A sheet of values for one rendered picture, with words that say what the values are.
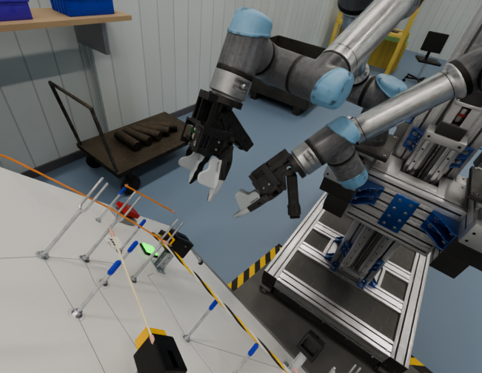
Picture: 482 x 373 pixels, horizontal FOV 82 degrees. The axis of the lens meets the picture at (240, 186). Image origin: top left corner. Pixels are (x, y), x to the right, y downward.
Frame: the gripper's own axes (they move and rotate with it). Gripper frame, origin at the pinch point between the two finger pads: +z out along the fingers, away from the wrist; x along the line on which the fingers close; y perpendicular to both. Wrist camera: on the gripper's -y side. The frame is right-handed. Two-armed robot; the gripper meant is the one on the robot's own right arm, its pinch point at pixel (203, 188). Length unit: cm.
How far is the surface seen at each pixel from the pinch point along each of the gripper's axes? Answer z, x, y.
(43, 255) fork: 9.3, 7.6, 28.8
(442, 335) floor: 67, 45, -183
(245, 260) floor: 81, -61, -105
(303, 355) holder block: 29.4, 28.3, -23.8
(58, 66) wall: 7, -217, 1
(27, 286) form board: 8.7, 14.0, 30.9
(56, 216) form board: 11.5, -6.7, 25.2
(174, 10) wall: -75, -250, -87
